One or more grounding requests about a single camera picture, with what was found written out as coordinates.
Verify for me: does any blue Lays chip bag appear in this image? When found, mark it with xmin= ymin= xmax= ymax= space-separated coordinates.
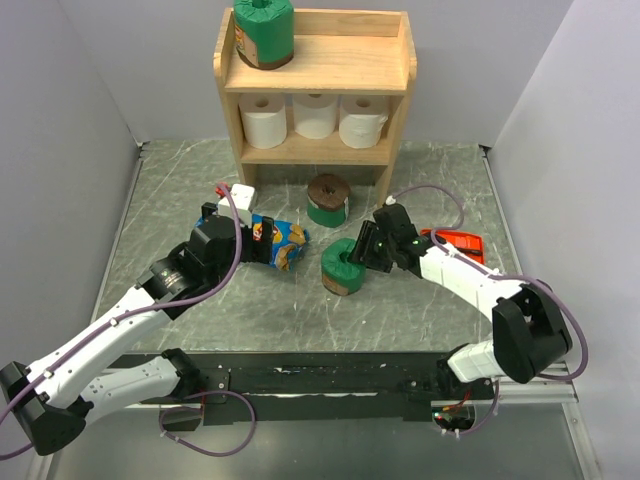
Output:
xmin=193 ymin=212 xmax=307 ymax=273

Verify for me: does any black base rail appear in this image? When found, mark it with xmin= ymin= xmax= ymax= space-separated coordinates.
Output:
xmin=104 ymin=349 xmax=551 ymax=426

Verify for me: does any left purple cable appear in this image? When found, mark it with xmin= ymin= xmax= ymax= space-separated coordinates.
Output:
xmin=0 ymin=192 xmax=246 ymax=460

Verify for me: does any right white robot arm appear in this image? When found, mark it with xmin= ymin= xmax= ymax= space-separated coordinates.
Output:
xmin=349 ymin=204 xmax=573 ymax=399

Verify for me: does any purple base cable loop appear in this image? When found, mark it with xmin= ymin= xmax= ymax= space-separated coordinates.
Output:
xmin=158 ymin=389 xmax=257 ymax=457

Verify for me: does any orange razor package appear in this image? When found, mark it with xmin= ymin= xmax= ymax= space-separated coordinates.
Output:
xmin=436 ymin=230 xmax=485 ymax=264

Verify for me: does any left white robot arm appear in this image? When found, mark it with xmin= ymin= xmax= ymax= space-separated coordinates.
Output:
xmin=1 ymin=203 xmax=275 ymax=456

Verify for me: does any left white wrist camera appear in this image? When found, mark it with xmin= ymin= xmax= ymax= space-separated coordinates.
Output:
xmin=216 ymin=183 xmax=257 ymax=226

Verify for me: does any green roll front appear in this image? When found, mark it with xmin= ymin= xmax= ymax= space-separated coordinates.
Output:
xmin=233 ymin=0 xmax=294 ymax=70

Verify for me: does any wooden two-tier shelf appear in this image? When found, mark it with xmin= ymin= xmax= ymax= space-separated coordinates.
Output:
xmin=213 ymin=8 xmax=418 ymax=204

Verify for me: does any green roll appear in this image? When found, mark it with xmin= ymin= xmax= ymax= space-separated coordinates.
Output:
xmin=321 ymin=238 xmax=366 ymax=296
xmin=233 ymin=0 xmax=294 ymax=70
xmin=307 ymin=174 xmax=351 ymax=228

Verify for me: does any white paper roll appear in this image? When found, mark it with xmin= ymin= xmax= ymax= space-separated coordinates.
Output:
xmin=338 ymin=95 xmax=389 ymax=149
xmin=239 ymin=92 xmax=288 ymax=149
xmin=292 ymin=93 xmax=339 ymax=140

